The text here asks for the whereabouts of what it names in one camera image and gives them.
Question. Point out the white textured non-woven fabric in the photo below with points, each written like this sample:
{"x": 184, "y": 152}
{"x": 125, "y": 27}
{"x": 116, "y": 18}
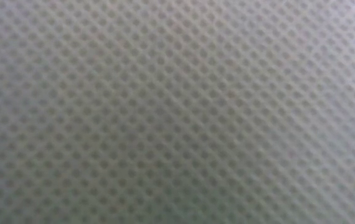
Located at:
{"x": 165, "y": 109}

